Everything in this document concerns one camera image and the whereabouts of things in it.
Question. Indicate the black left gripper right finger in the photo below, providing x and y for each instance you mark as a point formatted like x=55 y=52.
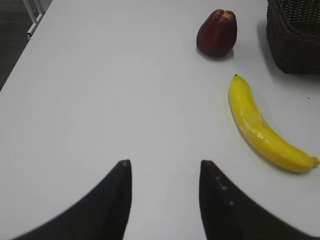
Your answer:
x=227 y=213

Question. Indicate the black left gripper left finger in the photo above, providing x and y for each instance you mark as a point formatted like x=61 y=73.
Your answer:
x=102 y=214

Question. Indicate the black wicker basket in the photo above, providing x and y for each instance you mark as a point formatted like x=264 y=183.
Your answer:
x=293 y=35

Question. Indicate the yellow banana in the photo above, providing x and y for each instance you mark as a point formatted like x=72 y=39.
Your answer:
x=260 y=135

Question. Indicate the dark red wax apple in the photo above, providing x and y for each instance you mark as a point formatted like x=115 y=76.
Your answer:
x=218 y=34

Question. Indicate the white metal frame leg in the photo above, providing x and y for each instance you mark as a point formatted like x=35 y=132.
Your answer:
x=36 y=10

